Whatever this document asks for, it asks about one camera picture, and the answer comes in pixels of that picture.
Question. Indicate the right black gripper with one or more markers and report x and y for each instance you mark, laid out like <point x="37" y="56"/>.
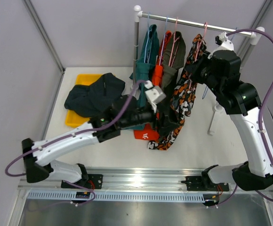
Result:
<point x="194" y="69"/>

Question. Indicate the teal shorts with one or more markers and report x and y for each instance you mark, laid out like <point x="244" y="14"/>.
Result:
<point x="144" y="70"/>

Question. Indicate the pink hanger of camouflage shorts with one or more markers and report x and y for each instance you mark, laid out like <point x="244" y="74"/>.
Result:
<point x="197" y="51"/>

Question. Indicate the metal clothes rack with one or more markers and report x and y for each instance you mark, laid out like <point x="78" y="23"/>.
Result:
<point x="150" y="16"/>

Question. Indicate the slotted cable duct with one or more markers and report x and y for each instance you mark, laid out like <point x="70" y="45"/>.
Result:
<point x="117" y="196"/>

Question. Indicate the black mounting plate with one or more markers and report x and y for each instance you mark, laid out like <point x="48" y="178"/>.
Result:
<point x="91" y="181"/>
<point x="200" y="183"/>

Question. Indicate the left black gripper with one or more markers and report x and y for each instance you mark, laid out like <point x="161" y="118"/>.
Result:
<point x="166" y="125"/>

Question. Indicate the dark navy shorts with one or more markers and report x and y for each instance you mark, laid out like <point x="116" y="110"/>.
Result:
<point x="91" y="100"/>

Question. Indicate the pink hanger of olive shorts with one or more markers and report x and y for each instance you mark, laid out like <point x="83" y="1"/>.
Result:
<point x="172" y="47"/>

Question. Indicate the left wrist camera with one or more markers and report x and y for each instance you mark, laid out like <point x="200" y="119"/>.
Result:
<point x="154" y="95"/>

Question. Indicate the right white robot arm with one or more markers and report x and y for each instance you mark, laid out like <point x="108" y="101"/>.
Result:
<point x="254" y="174"/>

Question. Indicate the blue hanger of orange shorts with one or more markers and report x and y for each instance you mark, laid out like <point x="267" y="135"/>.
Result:
<point x="167" y="34"/>

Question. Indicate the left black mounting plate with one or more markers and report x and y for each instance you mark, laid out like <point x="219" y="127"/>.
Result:
<point x="91" y="181"/>

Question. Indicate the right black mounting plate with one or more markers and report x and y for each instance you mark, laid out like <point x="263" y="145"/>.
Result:
<point x="200" y="183"/>

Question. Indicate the yellow plastic tray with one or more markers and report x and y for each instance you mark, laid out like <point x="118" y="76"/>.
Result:
<point x="72" y="118"/>

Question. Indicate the blue hanger of teal shorts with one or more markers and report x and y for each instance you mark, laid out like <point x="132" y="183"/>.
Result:
<point x="147" y="38"/>

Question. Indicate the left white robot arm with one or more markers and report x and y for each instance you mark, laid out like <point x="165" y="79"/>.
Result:
<point x="40" y="158"/>

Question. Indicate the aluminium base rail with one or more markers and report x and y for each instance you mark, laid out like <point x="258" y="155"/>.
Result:
<point x="115" y="179"/>

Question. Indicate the olive green shorts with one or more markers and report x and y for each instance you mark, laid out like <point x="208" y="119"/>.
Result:
<point x="169" y="78"/>

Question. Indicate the orange camouflage pattern shorts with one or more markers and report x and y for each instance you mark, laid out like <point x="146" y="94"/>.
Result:
<point x="182" y="100"/>

